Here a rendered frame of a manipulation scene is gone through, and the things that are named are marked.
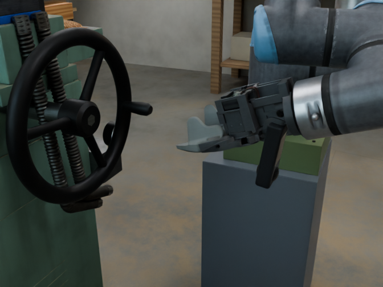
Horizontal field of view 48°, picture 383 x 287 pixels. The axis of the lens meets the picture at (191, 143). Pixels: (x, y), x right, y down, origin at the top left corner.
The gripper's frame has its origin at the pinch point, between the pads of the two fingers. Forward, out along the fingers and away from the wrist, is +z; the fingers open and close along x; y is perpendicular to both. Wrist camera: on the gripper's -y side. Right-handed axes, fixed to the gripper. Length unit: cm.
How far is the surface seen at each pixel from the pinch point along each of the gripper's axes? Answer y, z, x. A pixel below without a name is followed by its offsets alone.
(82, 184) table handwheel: -0.4, 16.3, 11.9
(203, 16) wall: 25, 139, -311
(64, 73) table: 18.3, 18.5, 3.8
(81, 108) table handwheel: 12.3, 9.9, 11.7
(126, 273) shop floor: -55, 68, -38
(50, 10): 33, 40, -21
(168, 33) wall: 20, 180, -309
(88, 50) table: 21.0, 27.5, -15.1
